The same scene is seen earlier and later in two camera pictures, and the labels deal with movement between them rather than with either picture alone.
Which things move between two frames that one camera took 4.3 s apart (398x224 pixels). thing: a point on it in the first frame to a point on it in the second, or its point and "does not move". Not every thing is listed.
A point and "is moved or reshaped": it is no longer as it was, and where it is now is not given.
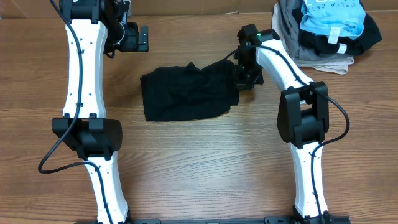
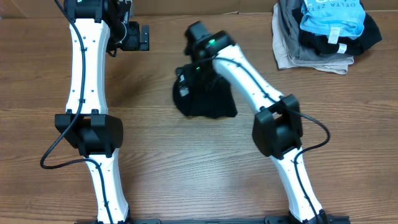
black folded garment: x=318 y=44 does not move
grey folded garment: x=290 y=26 does not move
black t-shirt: x=186 y=92 is moved or reshaped
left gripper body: x=125 y=38 does not move
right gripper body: x=250 y=73 to x=198 y=74
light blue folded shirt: x=333 y=17 does not move
